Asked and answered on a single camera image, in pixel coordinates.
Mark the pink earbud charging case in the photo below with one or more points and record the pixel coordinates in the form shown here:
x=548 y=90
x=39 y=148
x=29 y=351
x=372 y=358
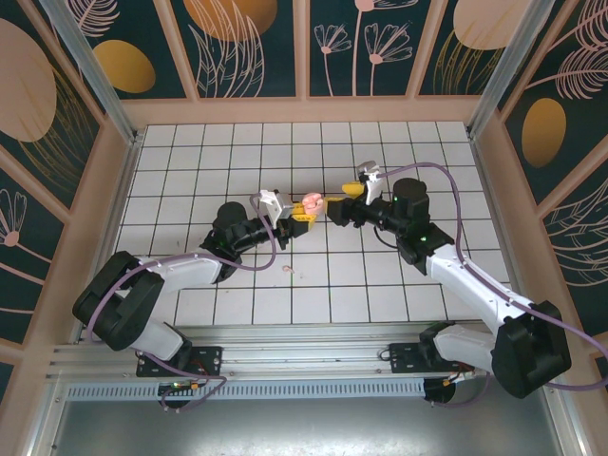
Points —
x=313 y=202

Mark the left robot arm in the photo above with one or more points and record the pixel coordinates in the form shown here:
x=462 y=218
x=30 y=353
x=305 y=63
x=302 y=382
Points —
x=119 y=304

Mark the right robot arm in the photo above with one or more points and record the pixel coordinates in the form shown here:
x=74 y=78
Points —
x=532 y=351

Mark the yellow power connector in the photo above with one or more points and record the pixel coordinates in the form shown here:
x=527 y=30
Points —
x=195 y=385
x=451 y=380

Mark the grey metal sheet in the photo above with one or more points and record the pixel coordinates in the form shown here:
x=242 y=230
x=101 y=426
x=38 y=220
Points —
x=304 y=427

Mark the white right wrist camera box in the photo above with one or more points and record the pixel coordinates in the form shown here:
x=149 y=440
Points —
x=373 y=190

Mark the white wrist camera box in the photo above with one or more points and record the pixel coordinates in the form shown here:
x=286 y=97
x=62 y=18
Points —
x=278 y=204
x=373 y=190

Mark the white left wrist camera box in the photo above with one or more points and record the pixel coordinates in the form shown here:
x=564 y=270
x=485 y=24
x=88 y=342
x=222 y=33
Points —
x=278 y=204

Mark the aluminium mounting rail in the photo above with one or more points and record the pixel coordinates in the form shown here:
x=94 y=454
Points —
x=304 y=349

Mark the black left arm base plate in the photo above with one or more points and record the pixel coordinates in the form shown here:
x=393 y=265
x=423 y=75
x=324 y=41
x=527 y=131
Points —
x=209 y=356

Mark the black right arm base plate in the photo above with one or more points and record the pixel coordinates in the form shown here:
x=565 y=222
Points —
x=404 y=358

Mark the aluminium frame post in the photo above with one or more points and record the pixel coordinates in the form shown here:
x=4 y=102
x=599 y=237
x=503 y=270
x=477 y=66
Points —
x=503 y=62
x=95 y=76

